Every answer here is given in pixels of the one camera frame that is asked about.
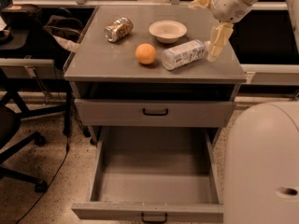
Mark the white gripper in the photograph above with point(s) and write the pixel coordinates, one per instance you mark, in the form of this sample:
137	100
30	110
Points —
230	6

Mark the clear plastic water bottle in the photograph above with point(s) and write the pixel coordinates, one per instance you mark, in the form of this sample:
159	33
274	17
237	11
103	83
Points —
183	54

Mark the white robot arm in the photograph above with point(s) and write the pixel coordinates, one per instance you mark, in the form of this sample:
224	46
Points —
261	175

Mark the grey drawer cabinet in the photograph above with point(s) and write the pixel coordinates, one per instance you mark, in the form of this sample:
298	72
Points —
118	78

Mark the closed grey upper drawer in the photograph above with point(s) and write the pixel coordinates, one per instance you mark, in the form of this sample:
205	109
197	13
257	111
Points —
154	113

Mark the open grey lower drawer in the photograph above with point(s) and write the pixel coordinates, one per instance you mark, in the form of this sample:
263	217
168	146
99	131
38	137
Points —
153	175

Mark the white paper bowl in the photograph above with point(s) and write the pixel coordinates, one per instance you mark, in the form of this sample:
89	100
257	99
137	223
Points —
168	32

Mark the orange fruit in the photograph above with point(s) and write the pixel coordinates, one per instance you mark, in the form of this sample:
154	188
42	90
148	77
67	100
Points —
145	53

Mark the crushed metallic soda can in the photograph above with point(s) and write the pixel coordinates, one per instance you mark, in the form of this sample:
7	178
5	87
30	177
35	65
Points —
118	29

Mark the black backpack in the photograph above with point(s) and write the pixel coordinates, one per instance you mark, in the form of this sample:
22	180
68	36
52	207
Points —
65	31

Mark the grey side desk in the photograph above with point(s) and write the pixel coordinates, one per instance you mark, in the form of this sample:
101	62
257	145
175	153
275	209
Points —
29	61

